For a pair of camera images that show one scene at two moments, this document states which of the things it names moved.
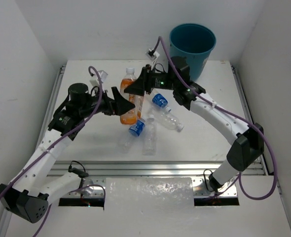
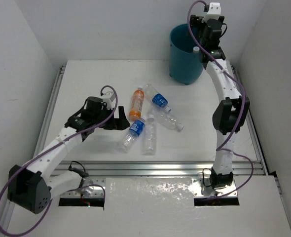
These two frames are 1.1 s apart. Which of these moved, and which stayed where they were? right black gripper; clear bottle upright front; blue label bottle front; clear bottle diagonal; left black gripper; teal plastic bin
Moved: right black gripper; left black gripper
Stayed: clear bottle upright front; clear bottle diagonal; teal plastic bin; blue label bottle front
